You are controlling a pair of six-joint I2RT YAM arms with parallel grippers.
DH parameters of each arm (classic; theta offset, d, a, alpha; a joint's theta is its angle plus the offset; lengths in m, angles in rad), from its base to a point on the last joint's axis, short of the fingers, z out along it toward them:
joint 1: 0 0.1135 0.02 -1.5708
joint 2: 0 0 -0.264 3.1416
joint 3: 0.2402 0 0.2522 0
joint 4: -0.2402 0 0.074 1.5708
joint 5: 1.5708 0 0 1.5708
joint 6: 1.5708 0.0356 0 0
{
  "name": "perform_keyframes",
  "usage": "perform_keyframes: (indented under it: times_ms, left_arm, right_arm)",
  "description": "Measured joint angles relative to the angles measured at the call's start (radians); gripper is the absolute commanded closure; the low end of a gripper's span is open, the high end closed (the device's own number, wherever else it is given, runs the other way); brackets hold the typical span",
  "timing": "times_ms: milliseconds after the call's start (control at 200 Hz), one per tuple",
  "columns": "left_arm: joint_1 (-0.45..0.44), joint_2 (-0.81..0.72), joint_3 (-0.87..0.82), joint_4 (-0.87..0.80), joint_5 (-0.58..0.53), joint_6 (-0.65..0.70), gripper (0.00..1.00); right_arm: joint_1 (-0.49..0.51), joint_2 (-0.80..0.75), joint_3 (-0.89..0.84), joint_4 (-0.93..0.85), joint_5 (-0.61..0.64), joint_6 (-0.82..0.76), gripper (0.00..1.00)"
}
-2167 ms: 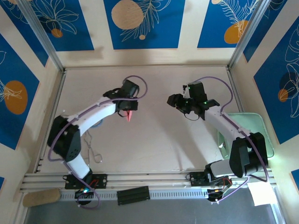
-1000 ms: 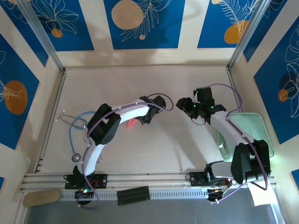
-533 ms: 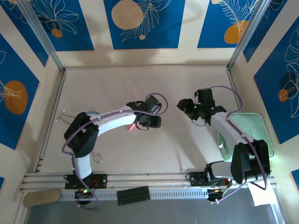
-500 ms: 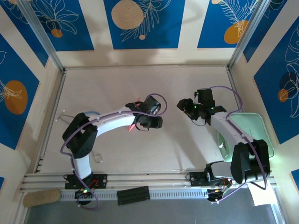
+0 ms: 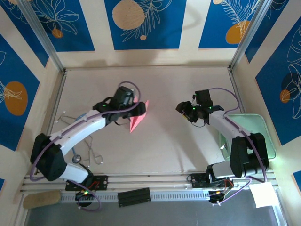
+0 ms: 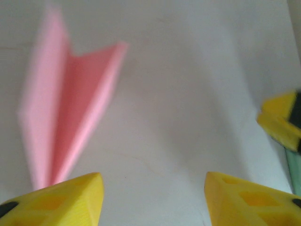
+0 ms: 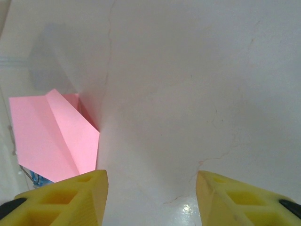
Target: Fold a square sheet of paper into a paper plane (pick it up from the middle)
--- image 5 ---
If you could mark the black slotted block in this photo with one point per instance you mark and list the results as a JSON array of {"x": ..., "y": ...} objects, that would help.
[{"x": 134, "y": 197}]

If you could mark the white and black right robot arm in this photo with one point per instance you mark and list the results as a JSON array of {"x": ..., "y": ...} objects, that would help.
[{"x": 249, "y": 155}]

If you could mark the long aluminium table rail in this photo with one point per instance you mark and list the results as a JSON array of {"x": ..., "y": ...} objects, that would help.
[{"x": 150, "y": 181}]

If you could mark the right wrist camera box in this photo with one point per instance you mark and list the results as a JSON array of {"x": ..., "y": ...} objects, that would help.
[{"x": 204, "y": 97}]

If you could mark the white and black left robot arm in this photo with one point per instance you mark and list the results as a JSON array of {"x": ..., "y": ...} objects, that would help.
[{"x": 80, "y": 128}]

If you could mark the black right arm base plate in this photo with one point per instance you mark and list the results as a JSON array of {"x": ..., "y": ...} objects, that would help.
[{"x": 196, "y": 181}]

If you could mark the white paper note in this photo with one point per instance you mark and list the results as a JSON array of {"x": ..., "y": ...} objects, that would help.
[{"x": 263, "y": 194}]

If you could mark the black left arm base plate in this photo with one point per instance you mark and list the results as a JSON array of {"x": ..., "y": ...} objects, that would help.
[{"x": 102, "y": 182}]

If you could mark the black controller board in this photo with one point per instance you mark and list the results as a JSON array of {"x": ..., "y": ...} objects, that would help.
[
  {"x": 81, "y": 197},
  {"x": 215, "y": 197}
]

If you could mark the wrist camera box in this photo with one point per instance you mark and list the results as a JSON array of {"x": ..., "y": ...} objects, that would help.
[
  {"x": 123, "y": 95},
  {"x": 204, "y": 97}
]

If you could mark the pink square paper sheet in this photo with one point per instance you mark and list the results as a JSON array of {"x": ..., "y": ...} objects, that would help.
[{"x": 137, "y": 122}]

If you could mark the blue floral wall poster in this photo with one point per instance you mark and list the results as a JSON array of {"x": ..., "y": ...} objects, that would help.
[
  {"x": 216, "y": 23},
  {"x": 162, "y": 35},
  {"x": 70, "y": 26},
  {"x": 16, "y": 70},
  {"x": 272, "y": 14},
  {"x": 275, "y": 94},
  {"x": 29, "y": 35}
]

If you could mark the beige oval pad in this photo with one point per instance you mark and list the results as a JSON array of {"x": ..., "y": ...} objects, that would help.
[{"x": 41, "y": 199}]

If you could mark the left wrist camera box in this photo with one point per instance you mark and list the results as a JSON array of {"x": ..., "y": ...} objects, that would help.
[{"x": 123, "y": 95}]

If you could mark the mint green zip case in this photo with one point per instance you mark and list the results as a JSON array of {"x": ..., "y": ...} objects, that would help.
[{"x": 258, "y": 124}]

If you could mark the aluminium frame post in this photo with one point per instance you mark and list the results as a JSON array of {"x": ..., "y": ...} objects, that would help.
[
  {"x": 43, "y": 35},
  {"x": 248, "y": 35}
]

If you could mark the aluminium side rail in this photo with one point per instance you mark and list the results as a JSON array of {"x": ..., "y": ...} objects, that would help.
[
  {"x": 53, "y": 113},
  {"x": 236, "y": 91}
]

